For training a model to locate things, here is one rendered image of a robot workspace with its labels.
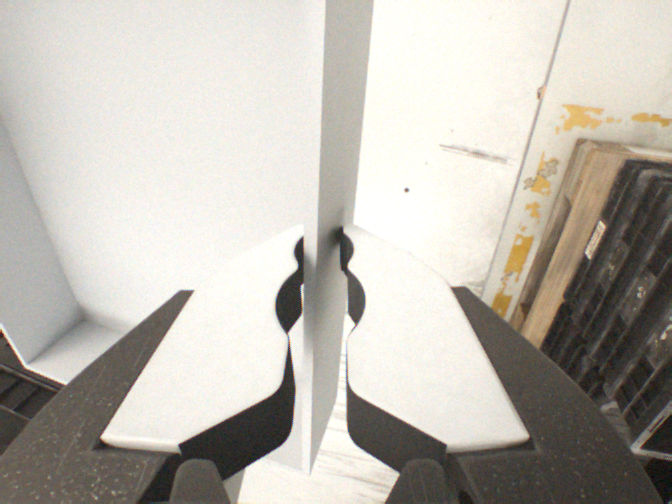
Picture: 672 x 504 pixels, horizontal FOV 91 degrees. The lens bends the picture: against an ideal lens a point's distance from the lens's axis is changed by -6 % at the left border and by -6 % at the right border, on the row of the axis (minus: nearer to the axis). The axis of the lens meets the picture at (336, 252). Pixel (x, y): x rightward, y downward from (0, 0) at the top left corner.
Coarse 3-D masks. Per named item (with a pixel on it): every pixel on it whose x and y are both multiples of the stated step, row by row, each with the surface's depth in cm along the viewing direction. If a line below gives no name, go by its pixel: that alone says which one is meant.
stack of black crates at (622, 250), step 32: (640, 160) 72; (640, 192) 66; (608, 224) 76; (640, 224) 66; (608, 256) 74; (640, 256) 63; (576, 288) 88; (608, 288) 73; (640, 288) 62; (576, 320) 83; (608, 320) 70; (640, 320) 62; (608, 352) 70; (640, 352) 59; (608, 384) 66; (640, 384) 59; (640, 416) 56; (640, 448) 57
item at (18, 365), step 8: (0, 344) 51; (8, 344) 52; (0, 352) 49; (8, 352) 50; (0, 360) 48; (8, 360) 49; (16, 360) 49; (16, 368) 48; (24, 368) 48; (32, 376) 48; (40, 376) 48; (48, 384) 48; (56, 384) 47; (64, 384) 48
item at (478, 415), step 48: (384, 240) 10; (384, 288) 8; (432, 288) 8; (384, 336) 7; (432, 336) 7; (384, 384) 6; (432, 384) 6; (480, 384) 6; (384, 432) 6; (432, 432) 5; (480, 432) 5
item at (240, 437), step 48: (288, 240) 10; (240, 288) 8; (288, 288) 9; (192, 336) 7; (240, 336) 7; (288, 336) 7; (144, 384) 6; (192, 384) 6; (240, 384) 6; (288, 384) 6; (144, 432) 5; (192, 432) 5; (240, 432) 6; (288, 432) 7; (240, 480) 8
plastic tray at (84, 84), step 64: (0, 0) 14; (64, 0) 13; (128, 0) 13; (192, 0) 12; (256, 0) 12; (320, 0) 7; (0, 64) 16; (64, 64) 15; (128, 64) 14; (192, 64) 13; (256, 64) 13; (320, 64) 8; (0, 128) 18; (64, 128) 17; (128, 128) 16; (192, 128) 15; (256, 128) 14; (320, 128) 8; (0, 192) 18; (64, 192) 19; (128, 192) 18; (192, 192) 16; (256, 192) 15; (320, 192) 10; (0, 256) 19; (64, 256) 22; (128, 256) 20; (192, 256) 19; (320, 256) 11; (0, 320) 20; (64, 320) 24; (128, 320) 24; (320, 320) 13; (320, 384) 15
